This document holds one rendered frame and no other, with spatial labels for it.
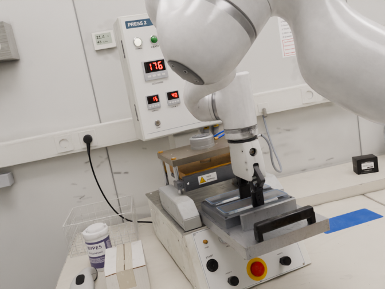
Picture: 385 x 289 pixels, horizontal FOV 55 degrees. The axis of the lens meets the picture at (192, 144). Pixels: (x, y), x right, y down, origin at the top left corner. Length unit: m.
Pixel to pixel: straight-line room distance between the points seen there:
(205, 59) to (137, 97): 0.86
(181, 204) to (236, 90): 0.37
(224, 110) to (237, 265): 0.44
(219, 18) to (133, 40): 0.86
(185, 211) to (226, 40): 0.69
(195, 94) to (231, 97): 0.11
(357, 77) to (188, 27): 0.19
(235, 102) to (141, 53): 0.51
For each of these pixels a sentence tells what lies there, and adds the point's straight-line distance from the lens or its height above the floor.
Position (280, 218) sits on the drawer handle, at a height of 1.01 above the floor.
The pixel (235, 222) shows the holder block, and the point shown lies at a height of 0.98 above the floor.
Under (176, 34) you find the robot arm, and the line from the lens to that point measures 0.45.
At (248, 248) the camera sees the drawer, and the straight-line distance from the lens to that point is 0.83.
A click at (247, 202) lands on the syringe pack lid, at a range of 0.98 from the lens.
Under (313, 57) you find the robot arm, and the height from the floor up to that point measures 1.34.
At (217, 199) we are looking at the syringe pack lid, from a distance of 1.03.
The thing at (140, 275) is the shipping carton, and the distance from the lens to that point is 1.15.
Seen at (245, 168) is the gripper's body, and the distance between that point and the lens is 0.91.
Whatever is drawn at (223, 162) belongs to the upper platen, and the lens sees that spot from 1.18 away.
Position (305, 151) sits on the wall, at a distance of 1.87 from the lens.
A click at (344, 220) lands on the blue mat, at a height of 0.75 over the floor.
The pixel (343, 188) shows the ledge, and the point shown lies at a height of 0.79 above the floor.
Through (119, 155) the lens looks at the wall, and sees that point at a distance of 1.69.
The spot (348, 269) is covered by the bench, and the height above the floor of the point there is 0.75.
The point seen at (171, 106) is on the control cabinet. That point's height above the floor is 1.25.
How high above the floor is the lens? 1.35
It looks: 11 degrees down
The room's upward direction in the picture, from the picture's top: 10 degrees counter-clockwise
